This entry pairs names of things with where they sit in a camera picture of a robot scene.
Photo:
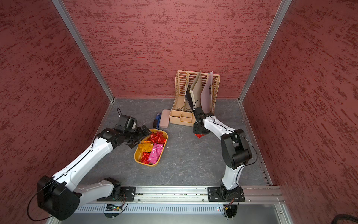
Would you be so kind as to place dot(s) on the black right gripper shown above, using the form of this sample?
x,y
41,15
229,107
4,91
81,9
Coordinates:
x,y
196,131

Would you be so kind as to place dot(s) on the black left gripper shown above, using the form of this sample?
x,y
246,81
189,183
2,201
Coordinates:
x,y
141,136

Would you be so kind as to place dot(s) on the red tea bag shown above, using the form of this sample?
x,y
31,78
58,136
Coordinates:
x,y
157,138
199,135
145,158

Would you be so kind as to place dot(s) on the orange square tea bag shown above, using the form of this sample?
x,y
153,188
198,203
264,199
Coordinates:
x,y
146,146

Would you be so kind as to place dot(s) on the magenta long tea bag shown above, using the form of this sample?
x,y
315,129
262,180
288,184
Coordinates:
x,y
155,153

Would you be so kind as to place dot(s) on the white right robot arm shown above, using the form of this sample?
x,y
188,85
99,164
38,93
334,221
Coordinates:
x,y
236,152

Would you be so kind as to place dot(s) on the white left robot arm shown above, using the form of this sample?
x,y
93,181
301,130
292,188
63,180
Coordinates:
x,y
61,194

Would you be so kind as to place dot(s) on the beige plastic file organizer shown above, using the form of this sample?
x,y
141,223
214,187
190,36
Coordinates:
x,y
180,112

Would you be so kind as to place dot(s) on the blue black stapler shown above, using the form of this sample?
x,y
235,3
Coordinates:
x,y
157,121

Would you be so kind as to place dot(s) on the lilac clipboard in organizer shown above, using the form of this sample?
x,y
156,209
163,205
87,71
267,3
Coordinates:
x,y
206,95

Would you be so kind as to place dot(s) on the black folder in organizer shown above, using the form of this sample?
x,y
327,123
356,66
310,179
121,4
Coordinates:
x,y
189,98

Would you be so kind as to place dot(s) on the pink pencil case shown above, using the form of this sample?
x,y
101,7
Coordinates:
x,y
165,118

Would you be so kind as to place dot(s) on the beige folder in organizer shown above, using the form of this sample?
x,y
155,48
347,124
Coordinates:
x,y
196,89

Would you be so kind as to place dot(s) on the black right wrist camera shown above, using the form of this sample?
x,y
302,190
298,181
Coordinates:
x,y
198,113

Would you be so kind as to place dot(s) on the white vented cable channel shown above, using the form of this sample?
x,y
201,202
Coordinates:
x,y
154,209

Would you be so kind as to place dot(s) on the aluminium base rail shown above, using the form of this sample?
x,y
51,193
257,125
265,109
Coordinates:
x,y
199,194

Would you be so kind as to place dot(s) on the aluminium left corner post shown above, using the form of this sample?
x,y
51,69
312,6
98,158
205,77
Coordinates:
x,y
65,15

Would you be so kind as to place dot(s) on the aluminium corner post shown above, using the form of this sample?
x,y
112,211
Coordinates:
x,y
281,12
65,15

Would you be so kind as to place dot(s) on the aluminium right corner post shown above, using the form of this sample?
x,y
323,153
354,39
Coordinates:
x,y
281,12

